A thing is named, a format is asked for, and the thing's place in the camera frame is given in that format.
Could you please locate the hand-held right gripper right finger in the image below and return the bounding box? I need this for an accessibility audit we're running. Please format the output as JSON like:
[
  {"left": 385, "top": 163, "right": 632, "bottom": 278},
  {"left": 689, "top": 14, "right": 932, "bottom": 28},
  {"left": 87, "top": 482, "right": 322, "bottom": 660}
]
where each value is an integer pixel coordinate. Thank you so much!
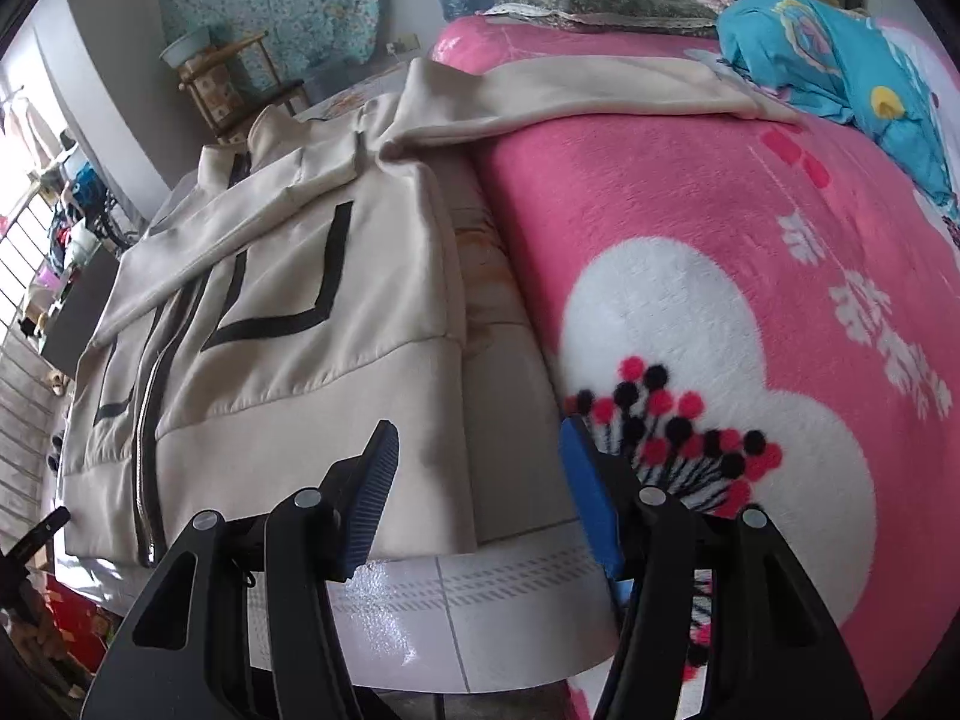
[{"left": 559, "top": 414, "right": 875, "bottom": 720}]

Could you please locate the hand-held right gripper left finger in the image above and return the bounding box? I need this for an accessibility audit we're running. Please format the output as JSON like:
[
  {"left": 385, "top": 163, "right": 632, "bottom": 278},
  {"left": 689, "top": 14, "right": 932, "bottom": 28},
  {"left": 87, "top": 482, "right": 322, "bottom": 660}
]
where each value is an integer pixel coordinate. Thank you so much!
[{"left": 81, "top": 420, "right": 402, "bottom": 720}]

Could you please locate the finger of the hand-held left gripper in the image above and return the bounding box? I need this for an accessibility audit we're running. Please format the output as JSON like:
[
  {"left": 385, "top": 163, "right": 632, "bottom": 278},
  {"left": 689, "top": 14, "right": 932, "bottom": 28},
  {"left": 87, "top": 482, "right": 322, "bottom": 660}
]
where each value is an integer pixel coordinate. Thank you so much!
[{"left": 0, "top": 506, "right": 72, "bottom": 567}]

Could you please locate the beige zip jacket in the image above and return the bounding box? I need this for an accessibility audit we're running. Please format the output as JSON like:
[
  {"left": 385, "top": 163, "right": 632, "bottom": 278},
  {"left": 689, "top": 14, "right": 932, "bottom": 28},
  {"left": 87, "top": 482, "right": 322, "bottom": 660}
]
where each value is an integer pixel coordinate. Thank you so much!
[{"left": 60, "top": 56, "right": 803, "bottom": 569}]

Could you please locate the pile of bags and clothes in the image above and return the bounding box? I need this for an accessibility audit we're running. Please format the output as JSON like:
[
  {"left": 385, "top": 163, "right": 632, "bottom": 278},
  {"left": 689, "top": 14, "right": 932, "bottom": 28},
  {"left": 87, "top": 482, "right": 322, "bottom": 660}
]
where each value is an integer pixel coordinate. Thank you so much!
[{"left": 45, "top": 157, "right": 143, "bottom": 256}]

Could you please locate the red paper bag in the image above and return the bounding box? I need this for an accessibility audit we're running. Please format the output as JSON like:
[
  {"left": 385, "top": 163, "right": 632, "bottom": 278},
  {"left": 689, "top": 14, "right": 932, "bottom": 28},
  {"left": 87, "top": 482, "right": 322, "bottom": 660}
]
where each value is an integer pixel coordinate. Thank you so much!
[{"left": 41, "top": 574, "right": 125, "bottom": 672}]

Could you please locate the metal window railing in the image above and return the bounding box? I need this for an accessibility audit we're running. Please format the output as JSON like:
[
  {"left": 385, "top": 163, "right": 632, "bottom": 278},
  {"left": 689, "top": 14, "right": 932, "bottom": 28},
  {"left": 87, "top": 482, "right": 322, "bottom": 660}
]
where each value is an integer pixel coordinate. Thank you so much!
[{"left": 0, "top": 86, "right": 91, "bottom": 541}]

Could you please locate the black low cabinet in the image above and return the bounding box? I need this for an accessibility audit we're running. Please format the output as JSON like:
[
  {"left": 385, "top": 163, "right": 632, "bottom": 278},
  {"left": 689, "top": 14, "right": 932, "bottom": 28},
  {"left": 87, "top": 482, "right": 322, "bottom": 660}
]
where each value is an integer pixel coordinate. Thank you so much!
[{"left": 37, "top": 244, "right": 125, "bottom": 380}]

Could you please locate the pink floral fleece blanket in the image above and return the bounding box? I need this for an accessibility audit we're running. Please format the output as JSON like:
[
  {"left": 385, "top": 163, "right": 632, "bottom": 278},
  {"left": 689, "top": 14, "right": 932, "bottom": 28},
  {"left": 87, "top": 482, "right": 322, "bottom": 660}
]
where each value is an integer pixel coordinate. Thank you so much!
[{"left": 431, "top": 11, "right": 960, "bottom": 720}]

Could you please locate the hanging beige garment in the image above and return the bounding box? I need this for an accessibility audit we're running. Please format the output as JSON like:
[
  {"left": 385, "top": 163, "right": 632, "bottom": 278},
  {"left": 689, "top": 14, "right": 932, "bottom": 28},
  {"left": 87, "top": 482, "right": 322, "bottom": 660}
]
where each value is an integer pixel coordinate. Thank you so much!
[{"left": 6, "top": 90, "right": 61, "bottom": 166}]

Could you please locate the patterned box stack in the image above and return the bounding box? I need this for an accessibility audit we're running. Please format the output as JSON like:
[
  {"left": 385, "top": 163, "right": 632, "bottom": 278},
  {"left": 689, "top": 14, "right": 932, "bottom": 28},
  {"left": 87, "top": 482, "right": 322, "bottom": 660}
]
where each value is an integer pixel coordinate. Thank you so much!
[{"left": 199, "top": 64, "right": 248, "bottom": 128}]

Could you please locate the wooden chair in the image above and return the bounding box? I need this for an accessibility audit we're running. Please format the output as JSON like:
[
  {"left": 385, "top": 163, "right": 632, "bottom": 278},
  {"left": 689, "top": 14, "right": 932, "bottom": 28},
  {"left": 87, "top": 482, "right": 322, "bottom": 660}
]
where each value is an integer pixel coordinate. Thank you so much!
[{"left": 176, "top": 30, "right": 308, "bottom": 143}]

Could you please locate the grey patterned pillow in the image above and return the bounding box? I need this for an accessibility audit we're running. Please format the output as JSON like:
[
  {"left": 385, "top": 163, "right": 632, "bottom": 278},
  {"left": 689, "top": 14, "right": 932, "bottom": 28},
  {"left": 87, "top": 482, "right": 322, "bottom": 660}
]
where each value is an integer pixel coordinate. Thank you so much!
[{"left": 480, "top": 0, "right": 721, "bottom": 38}]

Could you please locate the teal plastic basin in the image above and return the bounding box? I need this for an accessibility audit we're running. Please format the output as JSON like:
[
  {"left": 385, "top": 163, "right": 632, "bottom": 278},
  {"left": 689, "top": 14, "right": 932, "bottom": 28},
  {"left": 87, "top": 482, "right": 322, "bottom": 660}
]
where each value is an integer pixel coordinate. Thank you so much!
[{"left": 159, "top": 24, "right": 215, "bottom": 68}]

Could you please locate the turquoise printed cloth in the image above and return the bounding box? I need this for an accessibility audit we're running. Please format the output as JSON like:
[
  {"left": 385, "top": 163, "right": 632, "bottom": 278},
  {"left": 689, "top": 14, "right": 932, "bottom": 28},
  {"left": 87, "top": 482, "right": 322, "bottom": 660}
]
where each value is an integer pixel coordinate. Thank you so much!
[{"left": 716, "top": 0, "right": 960, "bottom": 215}]

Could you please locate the teal floral wall curtain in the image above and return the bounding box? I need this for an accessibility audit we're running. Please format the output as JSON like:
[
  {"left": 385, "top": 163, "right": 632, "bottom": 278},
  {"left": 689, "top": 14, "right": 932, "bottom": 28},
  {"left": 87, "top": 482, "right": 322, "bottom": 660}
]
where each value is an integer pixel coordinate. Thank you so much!
[{"left": 154, "top": 0, "right": 412, "bottom": 91}]

